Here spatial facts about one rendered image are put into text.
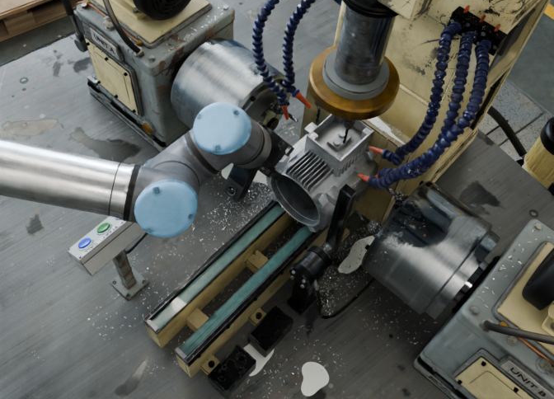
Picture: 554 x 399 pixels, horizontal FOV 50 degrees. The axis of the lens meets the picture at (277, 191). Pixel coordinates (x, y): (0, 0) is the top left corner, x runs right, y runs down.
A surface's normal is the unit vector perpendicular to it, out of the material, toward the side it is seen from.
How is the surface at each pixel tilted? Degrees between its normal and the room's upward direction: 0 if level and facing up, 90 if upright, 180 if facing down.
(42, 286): 0
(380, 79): 0
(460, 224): 9
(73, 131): 0
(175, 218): 53
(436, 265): 39
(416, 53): 90
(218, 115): 25
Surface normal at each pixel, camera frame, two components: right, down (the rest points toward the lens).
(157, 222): 0.16, 0.37
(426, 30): -0.67, 0.61
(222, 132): -0.21, -0.19
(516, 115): 0.06, -0.52
